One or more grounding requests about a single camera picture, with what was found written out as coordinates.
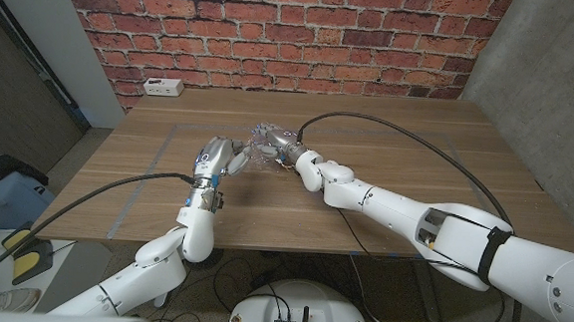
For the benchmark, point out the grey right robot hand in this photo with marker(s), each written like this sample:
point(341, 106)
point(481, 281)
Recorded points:
point(283, 141)

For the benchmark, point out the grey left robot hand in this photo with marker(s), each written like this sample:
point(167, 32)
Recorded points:
point(212, 159)

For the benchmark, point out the clear plastic wrap sheet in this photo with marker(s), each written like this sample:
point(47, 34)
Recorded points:
point(257, 160)

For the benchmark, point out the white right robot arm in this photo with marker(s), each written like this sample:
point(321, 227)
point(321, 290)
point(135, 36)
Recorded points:
point(389, 207)

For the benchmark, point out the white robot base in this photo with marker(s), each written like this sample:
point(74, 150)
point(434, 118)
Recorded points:
point(303, 302)

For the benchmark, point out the white power strip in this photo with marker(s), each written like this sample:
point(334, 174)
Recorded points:
point(164, 87)

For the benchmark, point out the grey tape outline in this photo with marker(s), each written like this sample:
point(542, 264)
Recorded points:
point(125, 211)

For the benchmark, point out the red brick print backdrop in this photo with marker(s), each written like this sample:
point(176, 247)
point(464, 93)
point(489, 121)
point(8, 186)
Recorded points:
point(275, 30)

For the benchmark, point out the white metal table leg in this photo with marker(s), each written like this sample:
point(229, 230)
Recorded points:
point(428, 299)
point(160, 300)

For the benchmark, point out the black antenna stub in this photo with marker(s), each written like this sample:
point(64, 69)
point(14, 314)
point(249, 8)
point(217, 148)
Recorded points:
point(305, 319)

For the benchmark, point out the yellow black foot pedal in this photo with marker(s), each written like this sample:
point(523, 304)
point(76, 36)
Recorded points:
point(26, 265)

